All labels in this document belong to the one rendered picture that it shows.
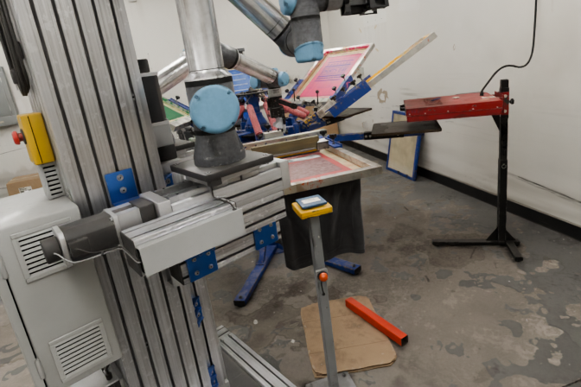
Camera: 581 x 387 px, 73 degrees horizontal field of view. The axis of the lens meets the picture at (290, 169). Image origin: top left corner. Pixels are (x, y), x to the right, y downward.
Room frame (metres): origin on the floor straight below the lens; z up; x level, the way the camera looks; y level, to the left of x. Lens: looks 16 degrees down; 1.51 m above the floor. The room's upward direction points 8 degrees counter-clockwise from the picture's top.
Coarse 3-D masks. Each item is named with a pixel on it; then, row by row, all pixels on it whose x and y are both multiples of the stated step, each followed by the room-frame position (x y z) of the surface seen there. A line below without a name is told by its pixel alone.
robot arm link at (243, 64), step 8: (224, 48) 1.79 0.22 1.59; (232, 48) 1.81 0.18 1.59; (224, 56) 1.78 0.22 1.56; (232, 56) 1.79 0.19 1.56; (240, 56) 1.85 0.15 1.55; (224, 64) 1.79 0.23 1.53; (232, 64) 1.81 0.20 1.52; (240, 64) 1.84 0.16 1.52; (248, 64) 1.87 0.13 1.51; (256, 64) 1.91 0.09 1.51; (248, 72) 1.89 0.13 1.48; (256, 72) 1.91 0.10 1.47; (264, 72) 1.94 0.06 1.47; (272, 72) 1.99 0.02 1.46; (280, 72) 2.03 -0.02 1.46; (264, 80) 1.98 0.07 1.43; (272, 80) 2.00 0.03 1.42; (280, 80) 2.00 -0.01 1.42; (288, 80) 2.04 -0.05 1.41
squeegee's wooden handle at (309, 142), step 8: (312, 136) 2.25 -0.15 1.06; (272, 144) 2.19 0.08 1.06; (280, 144) 2.20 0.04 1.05; (288, 144) 2.21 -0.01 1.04; (296, 144) 2.23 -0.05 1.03; (304, 144) 2.24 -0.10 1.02; (312, 144) 2.25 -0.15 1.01; (264, 152) 2.18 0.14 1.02; (272, 152) 2.19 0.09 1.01; (280, 152) 2.20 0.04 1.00
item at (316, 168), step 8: (320, 152) 2.27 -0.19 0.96; (312, 160) 2.11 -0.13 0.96; (320, 160) 2.09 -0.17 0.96; (328, 160) 2.07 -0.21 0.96; (304, 168) 1.96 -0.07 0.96; (312, 168) 1.94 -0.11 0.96; (320, 168) 1.92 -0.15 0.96; (328, 168) 1.90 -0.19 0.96; (336, 168) 1.88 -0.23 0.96; (344, 168) 1.86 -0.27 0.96; (312, 176) 1.81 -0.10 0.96
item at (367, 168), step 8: (336, 152) 2.15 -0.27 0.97; (344, 152) 2.06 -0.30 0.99; (352, 160) 1.95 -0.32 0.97; (360, 160) 1.86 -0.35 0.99; (368, 160) 1.84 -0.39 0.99; (360, 168) 1.71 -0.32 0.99; (368, 168) 1.70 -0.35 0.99; (376, 168) 1.71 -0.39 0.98; (320, 176) 1.68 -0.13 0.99; (328, 176) 1.66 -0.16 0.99; (336, 176) 1.66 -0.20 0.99; (344, 176) 1.67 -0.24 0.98; (352, 176) 1.68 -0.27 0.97; (360, 176) 1.69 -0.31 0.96; (368, 176) 1.70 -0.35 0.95; (296, 184) 1.61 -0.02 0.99; (304, 184) 1.62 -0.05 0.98; (312, 184) 1.63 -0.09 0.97; (320, 184) 1.64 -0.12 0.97; (328, 184) 1.65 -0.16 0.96; (288, 192) 1.60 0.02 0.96; (296, 192) 1.61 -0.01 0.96
